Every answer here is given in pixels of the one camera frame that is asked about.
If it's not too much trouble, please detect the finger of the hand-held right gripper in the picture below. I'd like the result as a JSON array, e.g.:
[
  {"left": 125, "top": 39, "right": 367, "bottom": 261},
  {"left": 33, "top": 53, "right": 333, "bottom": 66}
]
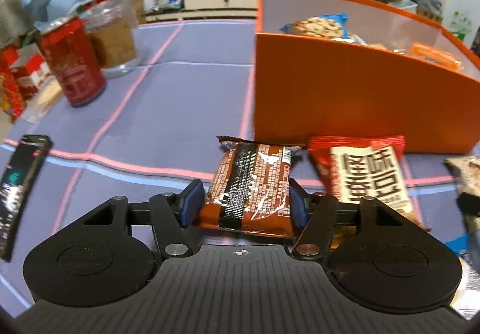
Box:
[{"left": 455, "top": 192, "right": 480, "bottom": 215}]

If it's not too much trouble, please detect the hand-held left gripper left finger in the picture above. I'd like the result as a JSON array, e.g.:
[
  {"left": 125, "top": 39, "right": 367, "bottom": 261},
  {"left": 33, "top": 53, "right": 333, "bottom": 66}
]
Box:
[{"left": 80, "top": 179, "right": 205, "bottom": 260}]

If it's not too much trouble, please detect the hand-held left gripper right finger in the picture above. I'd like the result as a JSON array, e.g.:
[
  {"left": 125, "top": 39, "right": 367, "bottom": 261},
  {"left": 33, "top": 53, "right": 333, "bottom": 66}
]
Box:
[{"left": 289, "top": 178, "right": 409, "bottom": 261}]

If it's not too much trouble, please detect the speckled clear snack packet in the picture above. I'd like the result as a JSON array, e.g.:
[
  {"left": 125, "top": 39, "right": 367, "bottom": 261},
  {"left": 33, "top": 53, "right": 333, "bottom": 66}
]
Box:
[{"left": 443, "top": 155, "right": 480, "bottom": 233}]

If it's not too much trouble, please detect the brown brick pattern snack packet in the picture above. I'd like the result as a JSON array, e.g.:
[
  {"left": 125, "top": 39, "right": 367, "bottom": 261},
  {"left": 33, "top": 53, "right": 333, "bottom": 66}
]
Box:
[{"left": 197, "top": 136, "right": 303, "bottom": 239}]

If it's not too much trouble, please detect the orange cardboard box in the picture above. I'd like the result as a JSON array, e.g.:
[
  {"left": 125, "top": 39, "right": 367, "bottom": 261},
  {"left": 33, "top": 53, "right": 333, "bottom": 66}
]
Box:
[{"left": 254, "top": 0, "right": 480, "bottom": 154}]

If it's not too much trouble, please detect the bread packet with orange label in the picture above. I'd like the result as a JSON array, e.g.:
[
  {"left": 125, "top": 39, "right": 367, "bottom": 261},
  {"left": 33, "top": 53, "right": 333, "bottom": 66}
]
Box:
[{"left": 410, "top": 41, "right": 464, "bottom": 73}]

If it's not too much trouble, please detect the blue cookie packet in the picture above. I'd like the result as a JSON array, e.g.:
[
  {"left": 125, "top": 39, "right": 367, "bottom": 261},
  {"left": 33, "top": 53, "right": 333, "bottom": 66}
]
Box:
[{"left": 279, "top": 13, "right": 350, "bottom": 39}]

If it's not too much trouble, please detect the red snack packet white label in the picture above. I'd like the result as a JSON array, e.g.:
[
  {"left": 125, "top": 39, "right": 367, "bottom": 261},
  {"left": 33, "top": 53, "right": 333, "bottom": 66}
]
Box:
[{"left": 307, "top": 135, "right": 433, "bottom": 249}]

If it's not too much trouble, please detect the blue grid table mat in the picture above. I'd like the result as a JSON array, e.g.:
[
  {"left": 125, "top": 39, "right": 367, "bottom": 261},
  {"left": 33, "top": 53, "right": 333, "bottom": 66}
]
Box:
[{"left": 0, "top": 18, "right": 480, "bottom": 320}]

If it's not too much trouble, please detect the black smartphone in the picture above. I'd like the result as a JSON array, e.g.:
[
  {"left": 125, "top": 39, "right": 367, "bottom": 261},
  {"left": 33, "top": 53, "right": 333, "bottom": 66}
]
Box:
[{"left": 0, "top": 134, "right": 53, "bottom": 263}]

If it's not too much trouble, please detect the clear plastic jar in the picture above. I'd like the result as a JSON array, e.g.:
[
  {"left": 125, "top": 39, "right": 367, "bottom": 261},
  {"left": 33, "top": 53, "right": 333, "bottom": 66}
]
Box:
[{"left": 80, "top": 0, "right": 146, "bottom": 78}]

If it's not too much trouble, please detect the clear packet with pale biscuit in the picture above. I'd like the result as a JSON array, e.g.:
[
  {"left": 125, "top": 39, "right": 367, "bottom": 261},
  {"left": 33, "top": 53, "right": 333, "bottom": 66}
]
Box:
[{"left": 22, "top": 76, "right": 64, "bottom": 125}]

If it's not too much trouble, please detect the red drink can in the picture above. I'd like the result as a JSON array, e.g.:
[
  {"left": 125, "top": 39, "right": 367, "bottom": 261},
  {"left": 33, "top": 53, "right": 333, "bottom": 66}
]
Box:
[{"left": 38, "top": 16, "right": 108, "bottom": 108}]

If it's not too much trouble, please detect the red white carton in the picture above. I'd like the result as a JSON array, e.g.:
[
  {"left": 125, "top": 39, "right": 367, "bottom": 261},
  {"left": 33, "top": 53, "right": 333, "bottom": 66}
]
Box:
[{"left": 0, "top": 44, "right": 54, "bottom": 122}]

